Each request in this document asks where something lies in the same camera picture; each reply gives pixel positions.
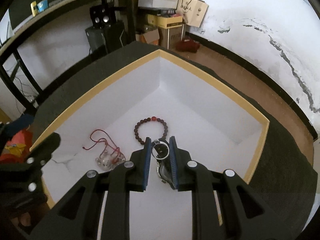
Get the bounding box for red cord crystal necklace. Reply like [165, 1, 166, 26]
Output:
[82, 129, 126, 172]

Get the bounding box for small silver ring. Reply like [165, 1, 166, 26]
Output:
[151, 139, 171, 160]

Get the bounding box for black strap wristwatch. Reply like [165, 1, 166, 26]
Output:
[151, 139, 175, 190]

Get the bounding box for yellow cardboard box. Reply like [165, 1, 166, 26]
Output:
[146, 14, 183, 29]

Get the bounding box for black speaker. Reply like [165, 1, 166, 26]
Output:
[89, 4, 117, 29]

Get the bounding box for dark red bead bracelet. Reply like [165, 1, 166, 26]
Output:
[134, 115, 169, 145]

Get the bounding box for brown paper bag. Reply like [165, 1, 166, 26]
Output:
[176, 0, 208, 28]

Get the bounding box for dark green table mat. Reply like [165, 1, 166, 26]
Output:
[34, 41, 317, 238]

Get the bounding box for black shelf desk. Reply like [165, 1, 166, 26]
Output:
[0, 0, 152, 111]

